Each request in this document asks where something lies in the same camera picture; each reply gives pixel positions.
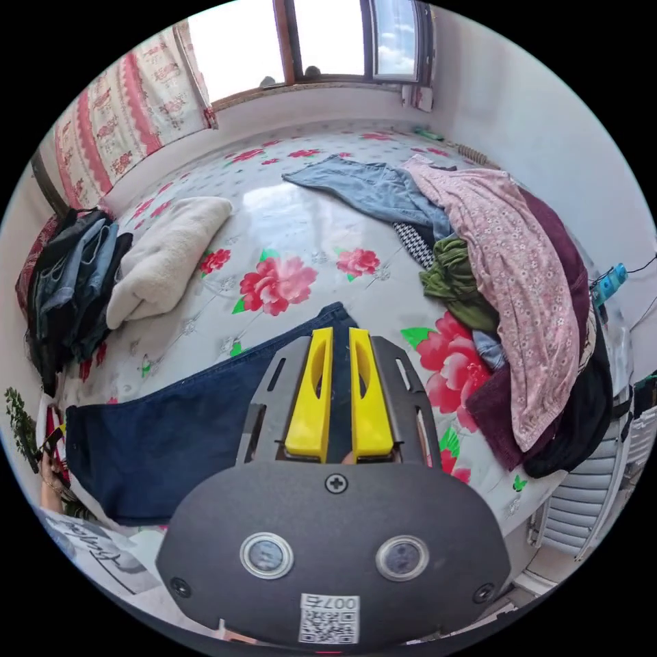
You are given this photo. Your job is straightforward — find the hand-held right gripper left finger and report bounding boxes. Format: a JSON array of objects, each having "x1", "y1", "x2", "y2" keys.
[{"x1": 285, "y1": 327, "x2": 335, "y2": 463}]

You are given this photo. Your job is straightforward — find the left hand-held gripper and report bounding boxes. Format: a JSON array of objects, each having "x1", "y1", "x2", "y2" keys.
[{"x1": 36, "y1": 424, "x2": 70, "y2": 471}]

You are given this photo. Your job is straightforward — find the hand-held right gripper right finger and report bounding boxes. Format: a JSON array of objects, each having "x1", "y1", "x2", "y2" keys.
[{"x1": 349, "y1": 328, "x2": 396, "y2": 459}]

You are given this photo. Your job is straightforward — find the dark blue jeans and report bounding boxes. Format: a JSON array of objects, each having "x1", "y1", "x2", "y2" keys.
[{"x1": 65, "y1": 301, "x2": 359, "y2": 526}]

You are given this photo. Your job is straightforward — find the person's left hand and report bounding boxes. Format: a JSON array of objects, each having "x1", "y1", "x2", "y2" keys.
[{"x1": 40, "y1": 461, "x2": 78, "y2": 515}]

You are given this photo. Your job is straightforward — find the green plant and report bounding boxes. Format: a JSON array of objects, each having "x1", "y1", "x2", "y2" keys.
[{"x1": 3, "y1": 387, "x2": 41, "y2": 473}]

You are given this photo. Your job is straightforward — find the folded stack of clothes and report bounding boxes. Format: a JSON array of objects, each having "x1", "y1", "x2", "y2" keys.
[{"x1": 25, "y1": 207, "x2": 134, "y2": 396}]

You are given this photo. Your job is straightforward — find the heaped pile of clothes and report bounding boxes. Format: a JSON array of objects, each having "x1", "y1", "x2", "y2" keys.
[{"x1": 282, "y1": 153, "x2": 615, "y2": 479}]

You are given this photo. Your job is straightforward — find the bed with floral sheet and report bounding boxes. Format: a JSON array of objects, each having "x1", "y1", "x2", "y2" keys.
[{"x1": 49, "y1": 123, "x2": 571, "y2": 537}]

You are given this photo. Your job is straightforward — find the cream folded blanket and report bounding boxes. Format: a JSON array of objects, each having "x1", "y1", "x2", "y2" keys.
[{"x1": 105, "y1": 196, "x2": 235, "y2": 331}]

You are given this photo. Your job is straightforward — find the white radiator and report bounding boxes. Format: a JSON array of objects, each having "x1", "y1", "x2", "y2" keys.
[{"x1": 528, "y1": 400, "x2": 654, "y2": 561}]

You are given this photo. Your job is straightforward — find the red patterned curtain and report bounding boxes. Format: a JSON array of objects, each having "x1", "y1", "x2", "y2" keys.
[{"x1": 51, "y1": 23, "x2": 219, "y2": 211}]

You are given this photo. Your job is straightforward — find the window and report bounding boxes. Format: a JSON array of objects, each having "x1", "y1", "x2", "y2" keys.
[{"x1": 187, "y1": 0, "x2": 437, "y2": 112}]

